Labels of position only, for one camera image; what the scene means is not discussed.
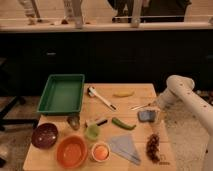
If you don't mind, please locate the blue sponge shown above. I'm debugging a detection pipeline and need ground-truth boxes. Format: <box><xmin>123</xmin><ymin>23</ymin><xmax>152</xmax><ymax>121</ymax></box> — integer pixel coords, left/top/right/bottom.
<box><xmin>138</xmin><ymin>110</ymin><xmax>153</xmax><ymax>122</ymax></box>

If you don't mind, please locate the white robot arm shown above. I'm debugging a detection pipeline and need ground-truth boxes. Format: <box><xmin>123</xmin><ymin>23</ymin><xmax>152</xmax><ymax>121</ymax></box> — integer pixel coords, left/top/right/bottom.
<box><xmin>151</xmin><ymin>75</ymin><xmax>213</xmax><ymax>171</ymax></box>

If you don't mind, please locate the orange red bowl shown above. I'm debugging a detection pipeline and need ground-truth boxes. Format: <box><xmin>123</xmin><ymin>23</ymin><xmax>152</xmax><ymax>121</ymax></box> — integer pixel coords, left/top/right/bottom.
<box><xmin>56</xmin><ymin>135</ymin><xmax>88</xmax><ymax>169</ymax></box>

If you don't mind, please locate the dark purple bowl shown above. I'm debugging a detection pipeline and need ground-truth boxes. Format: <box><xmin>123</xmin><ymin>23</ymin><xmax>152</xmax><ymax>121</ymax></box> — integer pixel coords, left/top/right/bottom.
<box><xmin>31</xmin><ymin>123</ymin><xmax>58</xmax><ymax>149</ymax></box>

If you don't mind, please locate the white pen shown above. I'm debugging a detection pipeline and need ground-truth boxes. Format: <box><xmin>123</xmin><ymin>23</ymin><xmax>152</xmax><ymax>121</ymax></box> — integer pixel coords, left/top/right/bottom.
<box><xmin>130</xmin><ymin>103</ymin><xmax>153</xmax><ymax>110</ymax></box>

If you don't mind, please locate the bunch of dark grapes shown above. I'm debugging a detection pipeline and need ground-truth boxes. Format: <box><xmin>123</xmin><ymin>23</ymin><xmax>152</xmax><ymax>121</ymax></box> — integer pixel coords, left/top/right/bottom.
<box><xmin>146</xmin><ymin>134</ymin><xmax>160</xmax><ymax>163</ymax></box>

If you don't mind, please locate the yellow banana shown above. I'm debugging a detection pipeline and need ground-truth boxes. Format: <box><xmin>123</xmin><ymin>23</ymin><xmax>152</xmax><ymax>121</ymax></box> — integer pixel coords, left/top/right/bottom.
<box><xmin>113</xmin><ymin>91</ymin><xmax>134</xmax><ymax>98</ymax></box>

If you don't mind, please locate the green pepper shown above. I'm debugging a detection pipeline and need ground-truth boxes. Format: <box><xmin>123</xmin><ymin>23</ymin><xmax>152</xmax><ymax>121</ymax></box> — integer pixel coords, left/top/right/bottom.
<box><xmin>111</xmin><ymin>117</ymin><xmax>136</xmax><ymax>130</ymax></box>

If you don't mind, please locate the grey blue folded cloth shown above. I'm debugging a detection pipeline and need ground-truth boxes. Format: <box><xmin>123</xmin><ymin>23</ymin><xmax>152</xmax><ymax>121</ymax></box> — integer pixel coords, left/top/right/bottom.
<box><xmin>107</xmin><ymin>134</ymin><xmax>141</xmax><ymax>165</ymax></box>

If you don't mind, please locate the white black marker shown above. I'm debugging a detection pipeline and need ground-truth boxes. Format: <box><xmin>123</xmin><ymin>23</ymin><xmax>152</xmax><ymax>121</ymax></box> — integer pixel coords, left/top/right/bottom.
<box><xmin>84</xmin><ymin>116</ymin><xmax>109</xmax><ymax>128</ymax></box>

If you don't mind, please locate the light green cup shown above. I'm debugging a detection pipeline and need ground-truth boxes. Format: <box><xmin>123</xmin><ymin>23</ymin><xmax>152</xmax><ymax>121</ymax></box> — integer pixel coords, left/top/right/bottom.
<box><xmin>85</xmin><ymin>124</ymin><xmax>100</xmax><ymax>141</ymax></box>

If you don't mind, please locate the small cup with orange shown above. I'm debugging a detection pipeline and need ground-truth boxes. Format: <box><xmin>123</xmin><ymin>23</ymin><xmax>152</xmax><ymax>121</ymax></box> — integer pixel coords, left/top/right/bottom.
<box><xmin>91</xmin><ymin>142</ymin><xmax>110</xmax><ymax>162</ymax></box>

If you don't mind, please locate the brown avocado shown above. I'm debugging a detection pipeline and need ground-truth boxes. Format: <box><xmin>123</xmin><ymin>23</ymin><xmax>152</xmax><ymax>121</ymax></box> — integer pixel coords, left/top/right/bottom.
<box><xmin>67</xmin><ymin>116</ymin><xmax>80</xmax><ymax>130</ymax></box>

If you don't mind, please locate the green plastic tray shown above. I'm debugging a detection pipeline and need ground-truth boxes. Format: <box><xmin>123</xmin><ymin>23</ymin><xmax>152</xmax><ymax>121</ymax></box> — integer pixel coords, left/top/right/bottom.
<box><xmin>37</xmin><ymin>74</ymin><xmax>85</xmax><ymax>116</ymax></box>

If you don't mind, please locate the black office chair base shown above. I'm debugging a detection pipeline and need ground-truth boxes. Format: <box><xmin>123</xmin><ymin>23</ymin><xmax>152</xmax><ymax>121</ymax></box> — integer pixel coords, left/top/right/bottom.
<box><xmin>0</xmin><ymin>58</ymin><xmax>38</xmax><ymax>132</ymax></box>

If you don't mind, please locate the white handled brush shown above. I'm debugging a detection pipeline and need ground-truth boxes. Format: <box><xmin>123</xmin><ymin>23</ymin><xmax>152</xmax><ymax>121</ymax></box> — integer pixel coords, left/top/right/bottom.
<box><xmin>87</xmin><ymin>86</ymin><xmax>116</xmax><ymax>111</ymax></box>

